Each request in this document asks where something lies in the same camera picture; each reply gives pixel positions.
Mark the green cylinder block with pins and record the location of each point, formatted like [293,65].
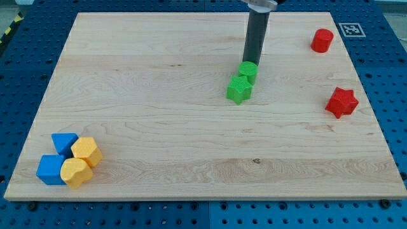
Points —
[248,69]

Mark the green star block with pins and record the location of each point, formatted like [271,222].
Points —
[239,89]

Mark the red star block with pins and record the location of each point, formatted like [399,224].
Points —
[342,102]

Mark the wooden board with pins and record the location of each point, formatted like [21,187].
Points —
[150,88]

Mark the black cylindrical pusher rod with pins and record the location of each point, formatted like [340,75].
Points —
[255,35]

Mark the yellow hexagon block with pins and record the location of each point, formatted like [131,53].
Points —
[87,149]

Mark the yellow heart block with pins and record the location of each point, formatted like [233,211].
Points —
[74,172]

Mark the red cylinder block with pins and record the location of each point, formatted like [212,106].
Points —
[322,40]

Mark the blue triangle block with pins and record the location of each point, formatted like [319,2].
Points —
[63,142]

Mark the blue cube block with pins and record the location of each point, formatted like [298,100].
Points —
[49,169]

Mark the white fiducial marker tag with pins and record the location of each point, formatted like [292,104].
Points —
[352,30]

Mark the silver rod mount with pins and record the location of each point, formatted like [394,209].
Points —
[261,6]

